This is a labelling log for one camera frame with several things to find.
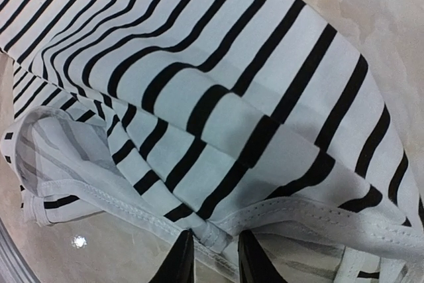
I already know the black white striped shirt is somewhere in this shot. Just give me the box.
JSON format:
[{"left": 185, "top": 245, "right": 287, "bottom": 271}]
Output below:
[{"left": 1, "top": 0, "right": 423, "bottom": 282}]

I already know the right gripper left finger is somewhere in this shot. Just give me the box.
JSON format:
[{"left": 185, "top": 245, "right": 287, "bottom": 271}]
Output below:
[{"left": 158, "top": 230, "right": 194, "bottom": 283}]

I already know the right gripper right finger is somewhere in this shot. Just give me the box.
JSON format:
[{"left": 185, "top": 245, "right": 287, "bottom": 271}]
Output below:
[{"left": 238, "top": 230, "right": 282, "bottom": 283}]

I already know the aluminium front rail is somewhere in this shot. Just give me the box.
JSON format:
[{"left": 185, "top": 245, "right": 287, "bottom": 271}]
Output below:
[{"left": 0, "top": 221, "right": 40, "bottom": 283}]

